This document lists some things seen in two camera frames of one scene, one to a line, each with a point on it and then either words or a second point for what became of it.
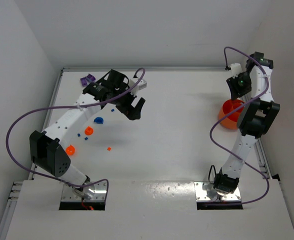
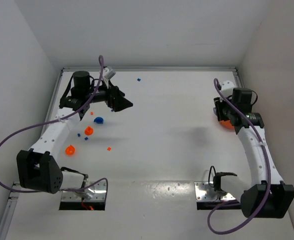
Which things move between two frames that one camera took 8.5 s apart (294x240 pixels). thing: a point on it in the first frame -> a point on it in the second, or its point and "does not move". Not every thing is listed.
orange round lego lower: [70, 150] does not move
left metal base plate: [99, 193] does not move
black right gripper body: [237, 88] -> [218, 111]
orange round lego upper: [88, 131] does not move
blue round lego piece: [98, 120] does not move
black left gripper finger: [135, 114] -> [120, 103]
